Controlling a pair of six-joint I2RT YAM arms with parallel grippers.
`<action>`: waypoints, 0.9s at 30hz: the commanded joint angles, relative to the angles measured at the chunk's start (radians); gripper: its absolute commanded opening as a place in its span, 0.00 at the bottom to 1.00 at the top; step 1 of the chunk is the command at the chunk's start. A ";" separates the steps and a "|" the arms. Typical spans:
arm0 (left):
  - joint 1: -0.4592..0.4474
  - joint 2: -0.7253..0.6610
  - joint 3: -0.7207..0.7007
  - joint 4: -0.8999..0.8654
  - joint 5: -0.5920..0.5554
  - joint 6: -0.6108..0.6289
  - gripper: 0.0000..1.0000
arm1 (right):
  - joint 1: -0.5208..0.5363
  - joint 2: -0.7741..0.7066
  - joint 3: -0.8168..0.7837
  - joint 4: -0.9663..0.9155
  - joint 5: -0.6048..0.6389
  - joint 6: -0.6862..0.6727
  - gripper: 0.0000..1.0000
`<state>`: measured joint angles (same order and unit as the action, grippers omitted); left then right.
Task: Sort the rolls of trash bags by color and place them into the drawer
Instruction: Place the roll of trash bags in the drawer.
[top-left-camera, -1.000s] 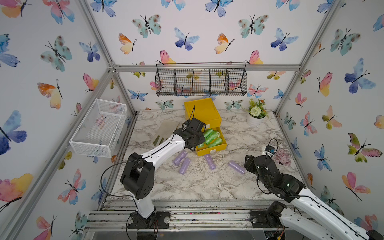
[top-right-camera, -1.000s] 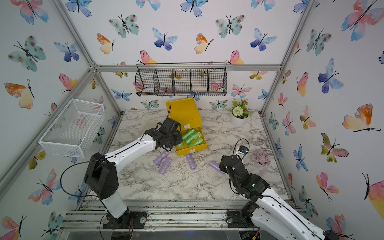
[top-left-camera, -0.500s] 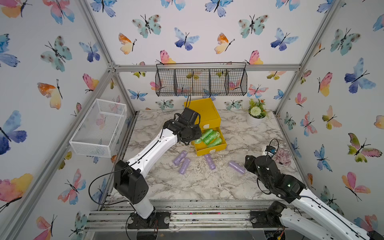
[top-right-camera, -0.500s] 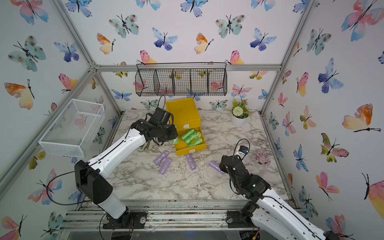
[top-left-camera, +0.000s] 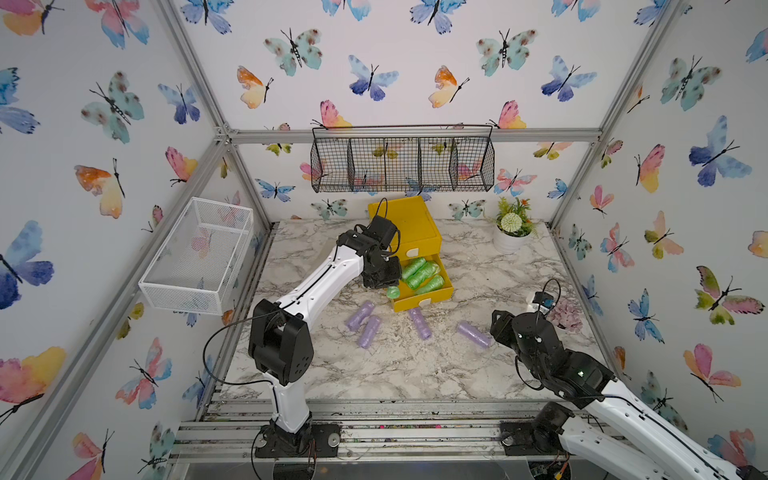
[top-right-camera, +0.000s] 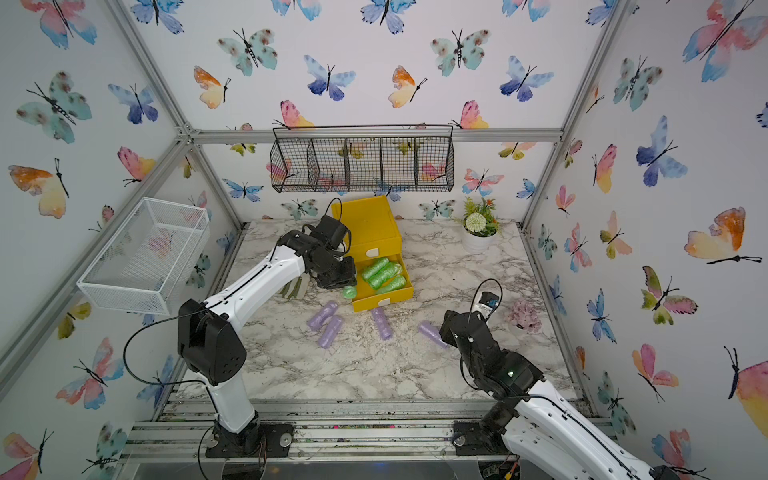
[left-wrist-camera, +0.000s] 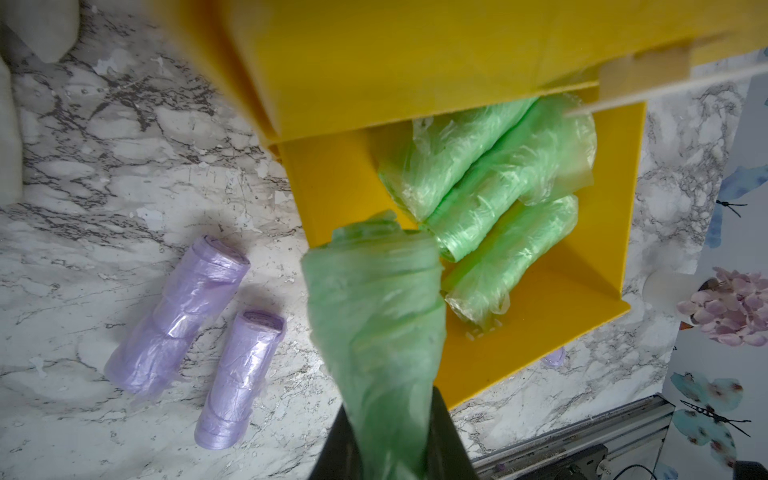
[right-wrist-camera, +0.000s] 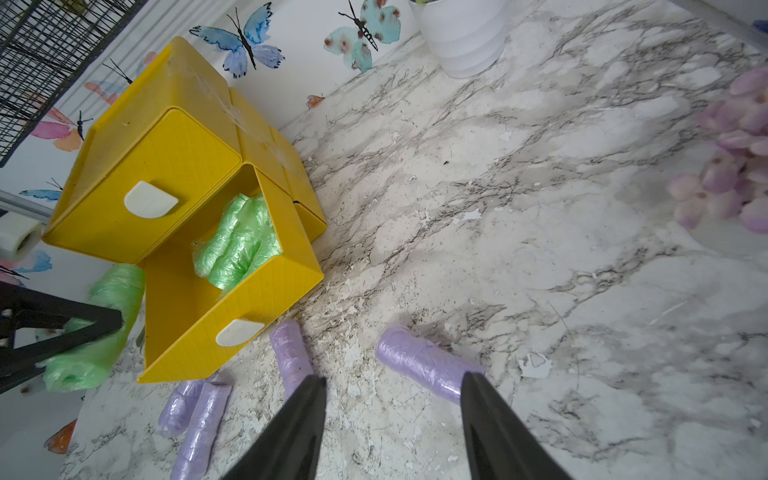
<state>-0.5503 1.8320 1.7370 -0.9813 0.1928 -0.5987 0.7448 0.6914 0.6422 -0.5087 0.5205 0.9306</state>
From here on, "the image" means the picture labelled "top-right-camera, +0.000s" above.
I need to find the yellow drawer cabinet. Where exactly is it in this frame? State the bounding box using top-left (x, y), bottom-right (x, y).
top-left (331, 196), bottom-right (414, 312)

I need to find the purple bag roll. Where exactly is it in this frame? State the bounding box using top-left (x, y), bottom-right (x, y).
top-left (317, 315), bottom-right (344, 349)
top-left (418, 321), bottom-right (449, 349)
top-left (371, 307), bottom-right (393, 341)
top-left (307, 301), bottom-right (339, 332)

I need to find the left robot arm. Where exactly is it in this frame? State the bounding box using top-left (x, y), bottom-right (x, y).
top-left (177, 215), bottom-right (356, 434)

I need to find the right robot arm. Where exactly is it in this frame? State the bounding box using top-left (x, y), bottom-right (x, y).
top-left (440, 310), bottom-right (676, 479)

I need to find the white green work glove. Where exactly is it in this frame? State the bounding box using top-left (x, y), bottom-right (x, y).
top-left (279, 273), bottom-right (310, 300)

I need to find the pink coral ornament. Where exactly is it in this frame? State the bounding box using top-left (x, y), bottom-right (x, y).
top-left (509, 299), bottom-right (542, 334)

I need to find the potted artificial plant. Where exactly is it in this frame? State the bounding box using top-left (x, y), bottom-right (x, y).
top-left (462, 197), bottom-right (500, 255)

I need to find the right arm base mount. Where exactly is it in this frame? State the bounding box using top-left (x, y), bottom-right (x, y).
top-left (451, 401), bottom-right (517, 456)

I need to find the black wire wall basket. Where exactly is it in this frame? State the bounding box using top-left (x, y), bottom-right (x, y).
top-left (267, 123), bottom-right (455, 195)

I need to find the white mesh wall basket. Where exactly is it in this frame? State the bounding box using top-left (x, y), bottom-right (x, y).
top-left (77, 197), bottom-right (210, 315)

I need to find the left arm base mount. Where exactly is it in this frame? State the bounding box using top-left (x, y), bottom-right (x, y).
top-left (205, 415), bottom-right (294, 459)

